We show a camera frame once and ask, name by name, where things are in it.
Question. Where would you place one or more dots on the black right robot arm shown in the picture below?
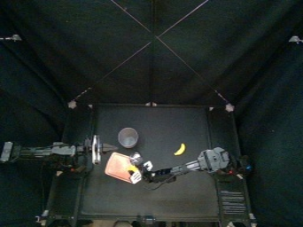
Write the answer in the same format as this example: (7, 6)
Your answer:
(205, 162)

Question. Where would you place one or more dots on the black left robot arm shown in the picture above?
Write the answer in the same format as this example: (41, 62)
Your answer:
(43, 150)

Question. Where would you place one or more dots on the pink square plate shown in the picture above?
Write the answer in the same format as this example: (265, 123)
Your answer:
(117, 167)

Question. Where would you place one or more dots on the grey plastic cup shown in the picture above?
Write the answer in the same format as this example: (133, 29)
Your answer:
(129, 137)

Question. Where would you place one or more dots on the yellow toy banana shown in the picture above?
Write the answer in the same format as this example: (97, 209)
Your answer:
(181, 150)

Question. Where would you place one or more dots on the silver table edge bracket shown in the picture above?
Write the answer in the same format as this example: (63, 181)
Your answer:
(42, 218)
(149, 220)
(253, 220)

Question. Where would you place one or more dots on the silver frame corner bracket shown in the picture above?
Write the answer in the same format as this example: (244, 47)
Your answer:
(229, 107)
(73, 104)

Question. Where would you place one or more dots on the silver frame middle bracket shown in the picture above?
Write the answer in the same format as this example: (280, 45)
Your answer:
(152, 104)

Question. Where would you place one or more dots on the silver frame clamp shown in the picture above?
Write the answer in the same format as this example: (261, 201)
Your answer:
(294, 39)
(14, 37)

